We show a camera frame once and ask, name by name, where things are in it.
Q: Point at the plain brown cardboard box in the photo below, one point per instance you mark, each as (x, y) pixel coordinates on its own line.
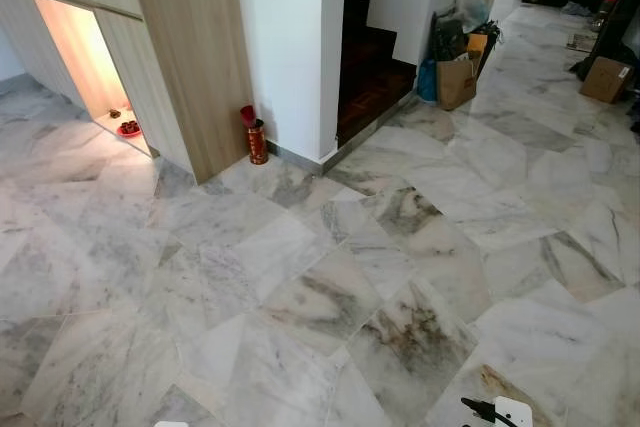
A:
(606, 80)

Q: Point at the red bottle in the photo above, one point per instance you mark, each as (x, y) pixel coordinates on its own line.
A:
(608, 9)

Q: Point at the brown paper bag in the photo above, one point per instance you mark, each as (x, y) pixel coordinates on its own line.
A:
(456, 85)

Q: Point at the orange packet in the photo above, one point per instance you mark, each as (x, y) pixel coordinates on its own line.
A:
(477, 45)

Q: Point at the blue bag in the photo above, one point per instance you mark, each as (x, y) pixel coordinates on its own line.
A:
(427, 82)

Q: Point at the black bag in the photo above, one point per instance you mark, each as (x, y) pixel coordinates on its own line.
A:
(448, 37)

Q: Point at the clear plastic bag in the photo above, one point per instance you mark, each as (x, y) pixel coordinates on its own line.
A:
(472, 7)

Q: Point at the dark wooden staircase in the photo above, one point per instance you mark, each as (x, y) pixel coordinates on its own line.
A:
(370, 77)

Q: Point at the red tin canister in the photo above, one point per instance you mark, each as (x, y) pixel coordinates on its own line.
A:
(257, 142)

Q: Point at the light wooden cabinet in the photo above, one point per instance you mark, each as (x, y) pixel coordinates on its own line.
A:
(185, 37)

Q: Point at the small red plate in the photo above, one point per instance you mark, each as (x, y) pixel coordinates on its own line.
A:
(129, 130)

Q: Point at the black furniture frame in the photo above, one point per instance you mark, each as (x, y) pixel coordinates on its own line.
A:
(615, 27)

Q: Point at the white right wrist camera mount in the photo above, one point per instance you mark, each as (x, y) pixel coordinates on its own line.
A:
(513, 414)

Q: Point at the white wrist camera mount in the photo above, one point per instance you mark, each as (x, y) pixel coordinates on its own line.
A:
(513, 414)
(171, 424)

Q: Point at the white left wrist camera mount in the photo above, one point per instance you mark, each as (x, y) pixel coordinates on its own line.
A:
(171, 424)

